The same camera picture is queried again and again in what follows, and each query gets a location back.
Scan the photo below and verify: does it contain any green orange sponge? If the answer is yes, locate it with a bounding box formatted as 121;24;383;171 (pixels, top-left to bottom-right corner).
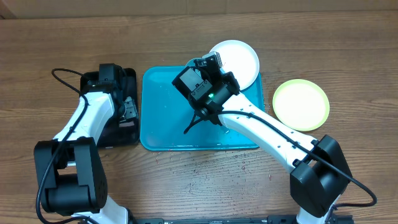
119;121;135;128

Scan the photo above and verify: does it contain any yellow plate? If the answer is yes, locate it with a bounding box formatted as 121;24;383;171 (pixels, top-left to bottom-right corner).
272;79;330;131

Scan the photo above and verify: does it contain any light blue plate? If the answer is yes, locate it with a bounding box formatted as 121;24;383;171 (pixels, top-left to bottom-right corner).
185;58;201;67

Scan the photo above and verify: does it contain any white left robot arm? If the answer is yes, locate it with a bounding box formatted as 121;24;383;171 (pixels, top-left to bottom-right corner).
34;91;139;223

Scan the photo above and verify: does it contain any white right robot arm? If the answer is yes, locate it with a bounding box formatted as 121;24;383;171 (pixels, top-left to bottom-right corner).
190;52;352;223

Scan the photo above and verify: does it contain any black water tray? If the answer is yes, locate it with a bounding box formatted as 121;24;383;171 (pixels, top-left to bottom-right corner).
80;67;139;147

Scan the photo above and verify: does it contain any teal serving tray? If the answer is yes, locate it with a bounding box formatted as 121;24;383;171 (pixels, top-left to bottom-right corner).
140;66;258;151

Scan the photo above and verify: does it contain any white plate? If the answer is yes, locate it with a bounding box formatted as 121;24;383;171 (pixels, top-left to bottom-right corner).
210;40;260;90

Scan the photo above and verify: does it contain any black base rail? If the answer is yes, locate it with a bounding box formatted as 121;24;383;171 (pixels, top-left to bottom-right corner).
127;214;354;224

